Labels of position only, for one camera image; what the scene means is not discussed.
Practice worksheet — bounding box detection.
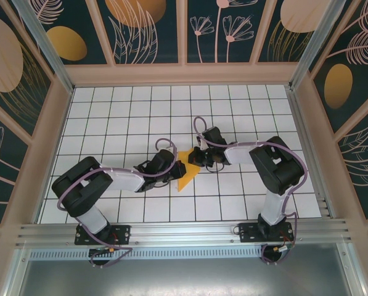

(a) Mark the aluminium corner post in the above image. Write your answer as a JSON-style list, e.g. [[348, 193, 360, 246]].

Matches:
[[288, 0, 348, 90], [10, 0, 75, 95]]

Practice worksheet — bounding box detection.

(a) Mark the long aluminium mounting rail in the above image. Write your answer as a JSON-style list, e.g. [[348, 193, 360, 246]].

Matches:
[[15, 218, 353, 247]]

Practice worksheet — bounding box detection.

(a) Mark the yellow paper sheet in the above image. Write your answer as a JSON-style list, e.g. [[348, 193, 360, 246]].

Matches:
[[176, 149, 202, 192]]

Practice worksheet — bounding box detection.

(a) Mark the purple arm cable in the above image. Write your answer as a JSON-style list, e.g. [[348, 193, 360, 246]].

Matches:
[[192, 116, 308, 266], [57, 138, 179, 268]]

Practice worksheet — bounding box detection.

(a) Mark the grey metal sheet panel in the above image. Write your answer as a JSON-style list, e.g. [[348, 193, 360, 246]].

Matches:
[[4, 243, 366, 296]]

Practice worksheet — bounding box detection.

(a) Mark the perforated metal strip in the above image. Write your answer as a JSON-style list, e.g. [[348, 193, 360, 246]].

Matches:
[[29, 249, 338, 260]]

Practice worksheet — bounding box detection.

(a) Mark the aluminium side rail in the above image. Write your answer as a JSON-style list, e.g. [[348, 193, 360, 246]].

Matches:
[[287, 88, 334, 218]]

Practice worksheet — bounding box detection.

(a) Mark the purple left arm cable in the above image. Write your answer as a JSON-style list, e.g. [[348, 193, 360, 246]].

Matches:
[[57, 138, 179, 268]]

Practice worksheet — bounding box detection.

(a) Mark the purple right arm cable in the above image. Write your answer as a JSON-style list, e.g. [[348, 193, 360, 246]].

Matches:
[[192, 116, 308, 266]]

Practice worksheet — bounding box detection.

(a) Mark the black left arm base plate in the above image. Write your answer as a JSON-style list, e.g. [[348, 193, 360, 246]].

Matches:
[[74, 224, 132, 246]]

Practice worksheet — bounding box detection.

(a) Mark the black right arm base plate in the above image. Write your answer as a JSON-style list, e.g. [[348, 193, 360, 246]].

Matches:
[[238, 221, 295, 244]]

